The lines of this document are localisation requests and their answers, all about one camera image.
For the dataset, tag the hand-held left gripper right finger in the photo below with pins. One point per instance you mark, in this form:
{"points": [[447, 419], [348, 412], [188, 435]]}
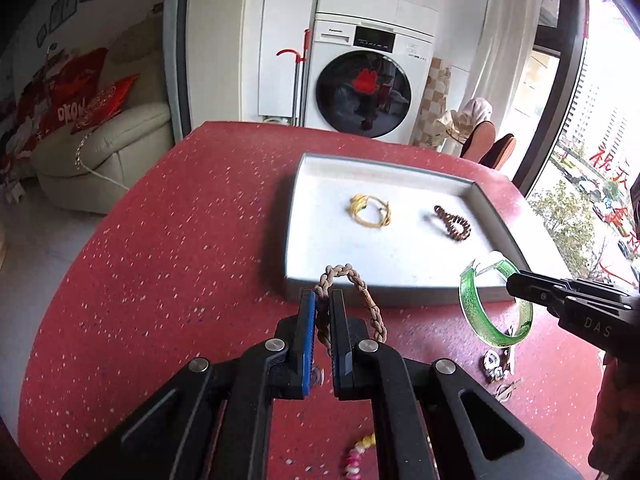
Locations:
{"points": [[337, 355]]}

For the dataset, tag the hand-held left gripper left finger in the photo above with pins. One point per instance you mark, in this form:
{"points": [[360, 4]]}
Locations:
{"points": [[307, 345]]}

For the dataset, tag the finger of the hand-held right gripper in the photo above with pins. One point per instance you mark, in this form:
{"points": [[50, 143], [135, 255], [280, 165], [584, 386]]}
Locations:
{"points": [[527, 295], [537, 281]]}

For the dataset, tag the green translucent bangle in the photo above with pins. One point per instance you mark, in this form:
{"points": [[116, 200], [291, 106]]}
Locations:
{"points": [[470, 305]]}

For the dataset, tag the silver bow hair clip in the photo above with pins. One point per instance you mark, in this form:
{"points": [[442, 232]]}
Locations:
{"points": [[505, 389]]}

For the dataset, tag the grey jewelry tray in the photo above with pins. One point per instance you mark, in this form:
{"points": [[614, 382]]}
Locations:
{"points": [[415, 255]]}

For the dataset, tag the person's patterned clothing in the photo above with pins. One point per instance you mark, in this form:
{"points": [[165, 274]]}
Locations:
{"points": [[620, 410]]}

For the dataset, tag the red window decal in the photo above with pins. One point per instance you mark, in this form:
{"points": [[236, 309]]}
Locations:
{"points": [[610, 170]]}

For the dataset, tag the orange slipper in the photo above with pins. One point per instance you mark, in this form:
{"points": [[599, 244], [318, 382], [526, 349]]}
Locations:
{"points": [[482, 140], [500, 152]]}

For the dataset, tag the checkered fabric bag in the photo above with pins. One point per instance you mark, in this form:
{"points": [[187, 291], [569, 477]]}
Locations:
{"points": [[432, 105]]}

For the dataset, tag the white curtain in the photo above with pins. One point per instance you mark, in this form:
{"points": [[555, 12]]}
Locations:
{"points": [[505, 35]]}

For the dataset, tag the white washing machine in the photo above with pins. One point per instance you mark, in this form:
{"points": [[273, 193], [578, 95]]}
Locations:
{"points": [[370, 90]]}

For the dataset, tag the cream leather sofa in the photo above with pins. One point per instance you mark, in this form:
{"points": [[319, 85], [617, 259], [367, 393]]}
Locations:
{"points": [[110, 160]]}

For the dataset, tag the small red patterned cushion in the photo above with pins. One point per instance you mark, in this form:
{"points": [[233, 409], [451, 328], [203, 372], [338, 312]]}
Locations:
{"points": [[107, 102]]}

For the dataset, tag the large red cushion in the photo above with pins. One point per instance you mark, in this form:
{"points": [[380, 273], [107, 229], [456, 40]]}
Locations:
{"points": [[70, 95]]}

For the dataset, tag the red cloth pile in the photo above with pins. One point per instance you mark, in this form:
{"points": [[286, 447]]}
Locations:
{"points": [[20, 125]]}

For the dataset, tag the black window frame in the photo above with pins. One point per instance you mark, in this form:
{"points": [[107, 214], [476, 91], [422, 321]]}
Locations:
{"points": [[560, 85]]}

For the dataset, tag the grey sliding door frame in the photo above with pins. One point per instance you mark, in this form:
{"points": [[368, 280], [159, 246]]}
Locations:
{"points": [[179, 45]]}

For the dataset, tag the wall picture frames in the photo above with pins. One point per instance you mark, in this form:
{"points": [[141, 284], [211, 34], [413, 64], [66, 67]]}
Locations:
{"points": [[62, 10]]}

